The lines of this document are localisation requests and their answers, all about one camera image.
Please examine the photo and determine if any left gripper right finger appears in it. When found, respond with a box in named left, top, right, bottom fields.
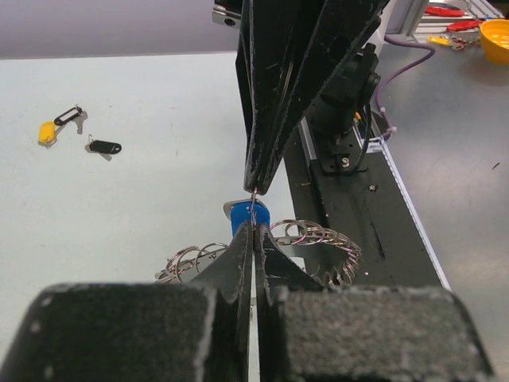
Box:
left=254, top=226, right=497, bottom=381

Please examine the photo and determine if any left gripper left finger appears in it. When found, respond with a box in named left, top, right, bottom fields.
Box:
left=1, top=224, right=253, bottom=381

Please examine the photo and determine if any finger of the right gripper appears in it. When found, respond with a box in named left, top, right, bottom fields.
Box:
left=235, top=1, right=325, bottom=191
left=254, top=0, right=390, bottom=196

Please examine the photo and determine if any metal keyring holder disc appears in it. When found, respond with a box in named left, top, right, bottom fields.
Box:
left=154, top=219, right=363, bottom=286

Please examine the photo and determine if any blue tag key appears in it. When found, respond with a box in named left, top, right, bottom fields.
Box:
left=223, top=199, right=270, bottom=236

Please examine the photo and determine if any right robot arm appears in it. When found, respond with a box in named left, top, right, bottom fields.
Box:
left=235, top=0, right=387, bottom=195

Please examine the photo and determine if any red tool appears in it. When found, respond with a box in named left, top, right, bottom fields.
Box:
left=425, top=3, right=464, bottom=18

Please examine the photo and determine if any yellow bowl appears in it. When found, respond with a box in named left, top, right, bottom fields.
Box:
left=480, top=19, right=509, bottom=65

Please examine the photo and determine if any black white tag key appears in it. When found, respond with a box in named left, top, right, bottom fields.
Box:
left=53, top=105, right=88, bottom=134

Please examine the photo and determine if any yellow tag key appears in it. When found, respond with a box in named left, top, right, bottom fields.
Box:
left=37, top=121, right=58, bottom=147

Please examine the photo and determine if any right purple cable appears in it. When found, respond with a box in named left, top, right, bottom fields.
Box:
left=375, top=33, right=437, bottom=140

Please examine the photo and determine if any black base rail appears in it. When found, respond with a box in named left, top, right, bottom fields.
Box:
left=285, top=121, right=450, bottom=289

